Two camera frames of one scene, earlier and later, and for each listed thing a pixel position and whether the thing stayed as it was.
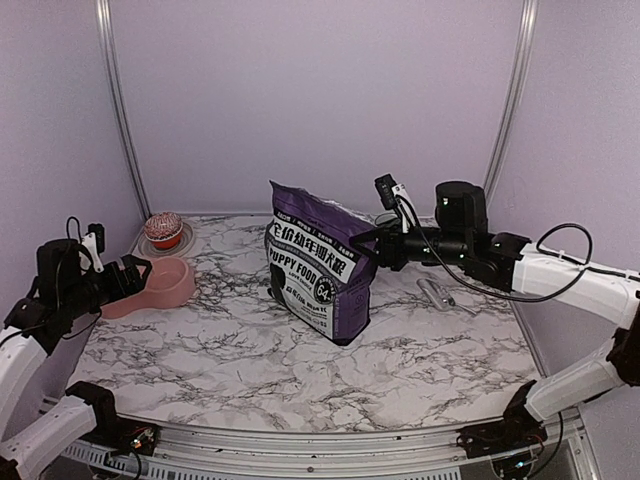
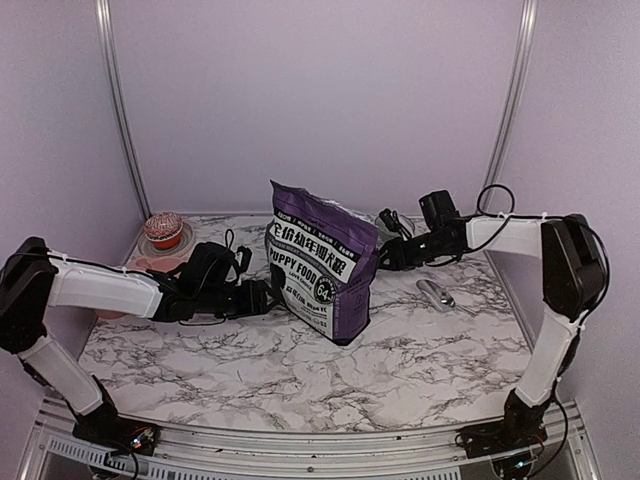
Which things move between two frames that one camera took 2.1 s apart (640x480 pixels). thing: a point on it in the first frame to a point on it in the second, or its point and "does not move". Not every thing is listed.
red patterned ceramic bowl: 164,228 does not move
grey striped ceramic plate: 185,244 does not move
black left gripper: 135,284 to 255,301
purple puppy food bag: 311,268 does not move
